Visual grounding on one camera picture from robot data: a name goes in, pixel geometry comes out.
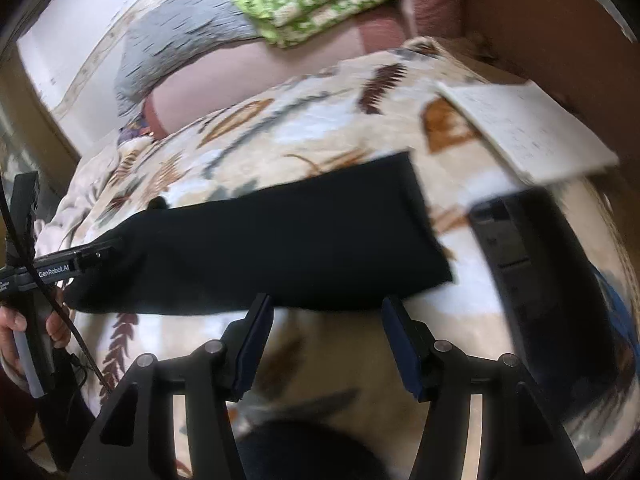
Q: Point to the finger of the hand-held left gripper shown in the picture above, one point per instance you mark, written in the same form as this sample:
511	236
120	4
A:
97	254

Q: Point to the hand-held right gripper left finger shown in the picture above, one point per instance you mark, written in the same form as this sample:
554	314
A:
251	350

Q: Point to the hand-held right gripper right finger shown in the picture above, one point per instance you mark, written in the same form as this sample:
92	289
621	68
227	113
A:
404	350

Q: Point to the black pants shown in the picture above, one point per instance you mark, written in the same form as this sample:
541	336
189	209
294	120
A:
280	240

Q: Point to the person's left hand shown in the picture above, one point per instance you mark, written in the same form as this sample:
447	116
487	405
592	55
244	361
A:
15	332

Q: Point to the leaf print blanket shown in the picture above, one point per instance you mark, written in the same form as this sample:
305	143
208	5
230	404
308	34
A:
320	240

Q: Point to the black laptop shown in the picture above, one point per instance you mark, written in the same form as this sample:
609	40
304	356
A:
540	290

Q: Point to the grey patterned pillow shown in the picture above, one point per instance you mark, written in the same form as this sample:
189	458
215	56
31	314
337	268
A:
170	50

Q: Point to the pink pillow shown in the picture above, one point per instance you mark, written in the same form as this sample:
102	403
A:
260	75

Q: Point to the white notebook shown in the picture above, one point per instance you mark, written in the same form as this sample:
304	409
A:
525	125

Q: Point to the brown wooden headboard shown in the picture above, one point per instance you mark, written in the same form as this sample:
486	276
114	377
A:
540	25

